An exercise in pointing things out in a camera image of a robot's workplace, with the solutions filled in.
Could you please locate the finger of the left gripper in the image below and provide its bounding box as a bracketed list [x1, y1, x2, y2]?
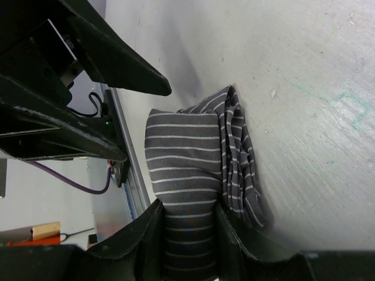
[1, 76, 127, 161]
[60, 1, 172, 96]

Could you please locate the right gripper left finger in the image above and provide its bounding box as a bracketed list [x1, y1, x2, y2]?
[1, 200, 163, 280]

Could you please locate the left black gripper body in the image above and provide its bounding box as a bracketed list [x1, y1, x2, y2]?
[1, 1, 83, 105]

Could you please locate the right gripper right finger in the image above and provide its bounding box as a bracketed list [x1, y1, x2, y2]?
[214, 203, 374, 280]

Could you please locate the grey striped underwear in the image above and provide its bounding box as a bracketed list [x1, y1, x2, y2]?
[145, 85, 266, 280]

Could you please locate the aluminium rail frame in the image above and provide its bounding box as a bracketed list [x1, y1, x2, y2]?
[93, 81, 153, 235]

